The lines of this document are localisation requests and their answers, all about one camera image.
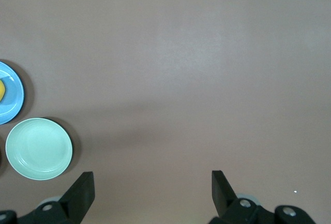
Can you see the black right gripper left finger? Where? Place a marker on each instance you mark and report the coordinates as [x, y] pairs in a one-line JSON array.
[[77, 200]]

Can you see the mint green round plate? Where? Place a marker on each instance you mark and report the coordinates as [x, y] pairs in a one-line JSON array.
[[38, 149]]

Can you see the brown table cover mat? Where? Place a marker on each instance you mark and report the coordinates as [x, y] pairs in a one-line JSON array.
[[181, 53]]

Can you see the blue round plate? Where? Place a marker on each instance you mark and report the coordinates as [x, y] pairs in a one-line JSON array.
[[13, 102]]

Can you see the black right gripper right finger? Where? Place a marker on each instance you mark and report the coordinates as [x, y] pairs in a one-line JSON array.
[[225, 203]]

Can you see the yellow lemon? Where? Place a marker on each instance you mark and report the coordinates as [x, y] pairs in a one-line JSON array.
[[2, 90]]

